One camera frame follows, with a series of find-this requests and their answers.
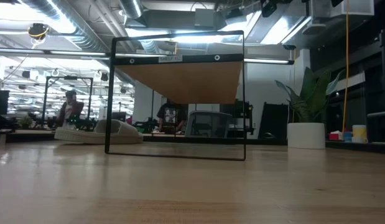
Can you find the grey office chair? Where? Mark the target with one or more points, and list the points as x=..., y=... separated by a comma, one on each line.
x=207, y=124

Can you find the yellow and white container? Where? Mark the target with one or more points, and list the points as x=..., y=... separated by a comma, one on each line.
x=359, y=133

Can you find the white plant pot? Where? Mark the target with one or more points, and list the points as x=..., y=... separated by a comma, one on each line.
x=305, y=135

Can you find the red box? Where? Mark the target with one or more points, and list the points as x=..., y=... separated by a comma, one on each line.
x=334, y=136

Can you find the black aluminium table frame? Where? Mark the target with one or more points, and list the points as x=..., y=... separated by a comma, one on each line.
x=211, y=140

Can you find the blue container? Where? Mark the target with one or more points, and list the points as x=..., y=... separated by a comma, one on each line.
x=347, y=136

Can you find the black ceiling camera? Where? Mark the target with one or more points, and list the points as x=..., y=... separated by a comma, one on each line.
x=38, y=31

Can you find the small background plant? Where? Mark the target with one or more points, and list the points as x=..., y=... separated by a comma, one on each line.
x=25, y=121

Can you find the silver ventilation duct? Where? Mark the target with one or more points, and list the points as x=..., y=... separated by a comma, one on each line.
x=71, y=28

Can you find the green snake plant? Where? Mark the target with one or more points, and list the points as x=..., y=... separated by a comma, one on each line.
x=310, y=96

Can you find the grey rubber slide sandal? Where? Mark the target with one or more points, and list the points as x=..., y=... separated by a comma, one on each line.
x=127, y=132

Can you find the dark monitor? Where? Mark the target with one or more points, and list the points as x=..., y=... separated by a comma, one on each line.
x=1, y=102

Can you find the person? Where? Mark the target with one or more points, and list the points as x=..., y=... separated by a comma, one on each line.
x=71, y=109
x=170, y=115

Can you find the ceiling light strip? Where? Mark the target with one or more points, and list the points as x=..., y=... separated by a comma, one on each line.
x=267, y=61
x=55, y=53

